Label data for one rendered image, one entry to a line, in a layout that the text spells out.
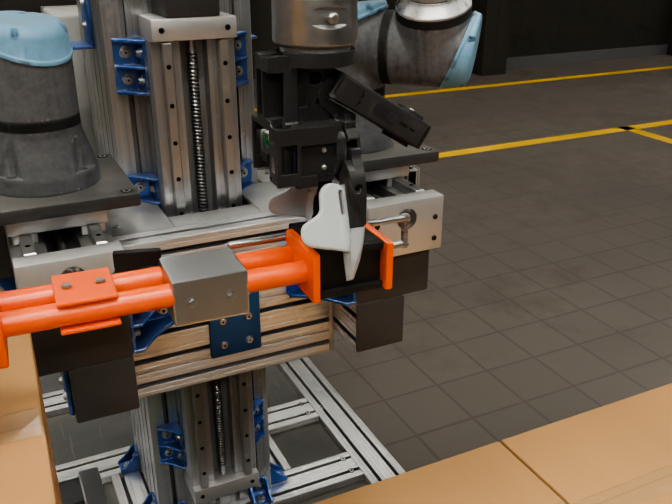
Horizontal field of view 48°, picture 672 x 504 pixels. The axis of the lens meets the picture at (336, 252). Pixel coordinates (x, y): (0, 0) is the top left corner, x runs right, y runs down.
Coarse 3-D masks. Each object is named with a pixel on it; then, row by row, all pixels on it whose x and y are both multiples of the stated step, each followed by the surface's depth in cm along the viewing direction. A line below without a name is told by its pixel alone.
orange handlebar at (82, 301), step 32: (256, 256) 72; (288, 256) 73; (32, 288) 65; (64, 288) 64; (96, 288) 64; (128, 288) 68; (160, 288) 66; (256, 288) 69; (32, 320) 61; (64, 320) 62; (96, 320) 64
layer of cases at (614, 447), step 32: (576, 416) 139; (608, 416) 139; (640, 416) 139; (480, 448) 130; (512, 448) 130; (544, 448) 130; (576, 448) 130; (608, 448) 130; (640, 448) 130; (384, 480) 123; (416, 480) 123; (448, 480) 123; (480, 480) 123; (512, 480) 123; (544, 480) 123; (576, 480) 123; (608, 480) 123; (640, 480) 123
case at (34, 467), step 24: (24, 336) 85; (24, 360) 81; (0, 384) 76; (24, 384) 76; (0, 408) 72; (24, 408) 72; (0, 432) 69; (24, 432) 69; (48, 432) 86; (0, 456) 66; (24, 456) 66; (48, 456) 66; (0, 480) 63; (24, 480) 63; (48, 480) 63
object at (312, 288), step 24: (288, 240) 74; (384, 240) 72; (312, 264) 69; (336, 264) 71; (360, 264) 72; (384, 264) 72; (312, 288) 70; (336, 288) 72; (360, 288) 73; (384, 288) 73
